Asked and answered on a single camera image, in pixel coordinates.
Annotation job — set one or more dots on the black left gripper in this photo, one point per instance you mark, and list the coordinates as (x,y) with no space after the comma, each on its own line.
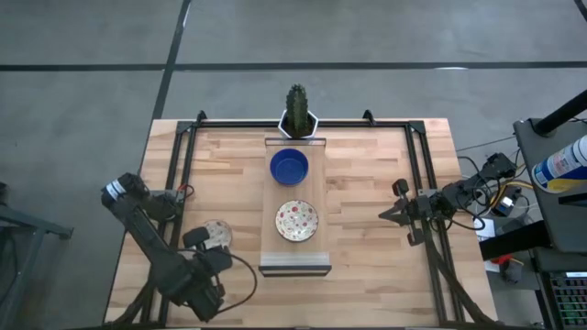
(215,263)

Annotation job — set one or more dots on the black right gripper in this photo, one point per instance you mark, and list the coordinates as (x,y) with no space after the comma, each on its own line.
(419,208)

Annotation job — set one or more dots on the floral ceramic mini dish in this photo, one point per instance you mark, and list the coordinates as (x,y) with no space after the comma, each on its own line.
(296,220)
(221,231)

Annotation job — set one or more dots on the purple mini bowl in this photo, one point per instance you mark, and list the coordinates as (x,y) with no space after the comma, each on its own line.
(289,166)

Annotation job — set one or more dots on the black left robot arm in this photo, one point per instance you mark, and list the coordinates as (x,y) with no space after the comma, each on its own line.
(147,229)

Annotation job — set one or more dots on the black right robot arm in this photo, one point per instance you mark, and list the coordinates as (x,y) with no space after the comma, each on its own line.
(463,190)

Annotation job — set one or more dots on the wooden shelf with black legs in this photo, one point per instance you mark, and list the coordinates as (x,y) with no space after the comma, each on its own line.
(319,185)

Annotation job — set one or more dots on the small blue white device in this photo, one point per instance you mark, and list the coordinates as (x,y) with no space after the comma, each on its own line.
(505,205)

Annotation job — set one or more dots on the white hexagonal plant pot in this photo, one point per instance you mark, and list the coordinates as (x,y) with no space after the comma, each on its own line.
(283,130)

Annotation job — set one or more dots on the green cactus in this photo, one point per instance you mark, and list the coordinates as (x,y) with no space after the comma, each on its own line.
(297,107)

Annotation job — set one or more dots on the grey cart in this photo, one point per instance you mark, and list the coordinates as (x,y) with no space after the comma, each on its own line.
(564,215)

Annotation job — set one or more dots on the white blue spray can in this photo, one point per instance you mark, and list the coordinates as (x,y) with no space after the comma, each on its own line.
(561,165)

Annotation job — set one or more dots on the grey metal stand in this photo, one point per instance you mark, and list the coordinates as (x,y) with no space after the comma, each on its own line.
(27,229)

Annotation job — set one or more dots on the black pole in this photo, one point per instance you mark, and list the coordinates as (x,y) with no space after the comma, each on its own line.
(564,114)

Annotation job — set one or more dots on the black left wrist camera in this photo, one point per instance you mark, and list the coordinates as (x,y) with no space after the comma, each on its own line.
(197,237)

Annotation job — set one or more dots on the black aluminium table frame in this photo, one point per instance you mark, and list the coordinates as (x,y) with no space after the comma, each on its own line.
(229,124)

